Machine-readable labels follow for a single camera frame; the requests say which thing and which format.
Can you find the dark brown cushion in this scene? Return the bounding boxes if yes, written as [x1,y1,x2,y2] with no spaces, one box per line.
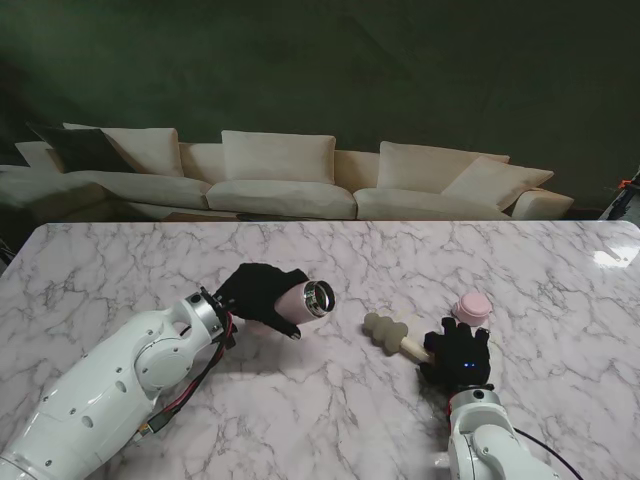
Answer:
[25,122,136,175]

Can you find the red black left arm cable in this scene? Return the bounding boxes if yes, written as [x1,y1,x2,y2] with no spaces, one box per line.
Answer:
[132,309,239,444]

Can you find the sponge cup brush red handle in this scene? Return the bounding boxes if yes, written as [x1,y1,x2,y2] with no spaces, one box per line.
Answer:
[363,309,436,362]

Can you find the cream cushion behind dark cushion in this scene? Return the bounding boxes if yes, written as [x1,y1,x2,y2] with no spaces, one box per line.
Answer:
[62,123,185,179]

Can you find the cream fabric sofa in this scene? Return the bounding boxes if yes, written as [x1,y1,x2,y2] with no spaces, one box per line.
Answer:
[0,122,575,224]

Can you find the pink thermos bottle body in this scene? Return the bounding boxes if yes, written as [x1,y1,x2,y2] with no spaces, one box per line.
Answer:
[272,279,337,326]

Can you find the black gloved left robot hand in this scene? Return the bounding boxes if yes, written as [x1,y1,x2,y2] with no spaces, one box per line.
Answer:
[214,262,309,342]

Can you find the stand with orange clamp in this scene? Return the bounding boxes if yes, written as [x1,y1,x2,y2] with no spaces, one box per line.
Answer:
[597,169,640,221]

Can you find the pink thermos lid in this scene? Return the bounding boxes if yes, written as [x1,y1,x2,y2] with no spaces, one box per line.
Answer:
[452,292,494,327]

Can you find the red black arm cable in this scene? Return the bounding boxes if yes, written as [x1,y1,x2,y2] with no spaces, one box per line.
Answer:
[132,309,239,444]
[442,394,589,480]

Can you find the tilted small cream cushion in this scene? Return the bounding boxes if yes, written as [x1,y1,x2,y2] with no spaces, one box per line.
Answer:
[440,155,555,211]

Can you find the wide rectangular cream cushion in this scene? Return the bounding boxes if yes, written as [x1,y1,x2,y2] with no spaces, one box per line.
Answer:
[220,129,337,185]

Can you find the red black right arm cable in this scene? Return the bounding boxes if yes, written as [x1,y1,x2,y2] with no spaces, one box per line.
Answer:
[442,394,589,480]

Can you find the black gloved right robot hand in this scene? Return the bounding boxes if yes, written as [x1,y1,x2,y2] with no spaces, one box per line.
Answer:
[417,315,496,392]

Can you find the large cream cushion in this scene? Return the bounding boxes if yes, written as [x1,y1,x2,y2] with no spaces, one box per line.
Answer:
[375,140,511,194]

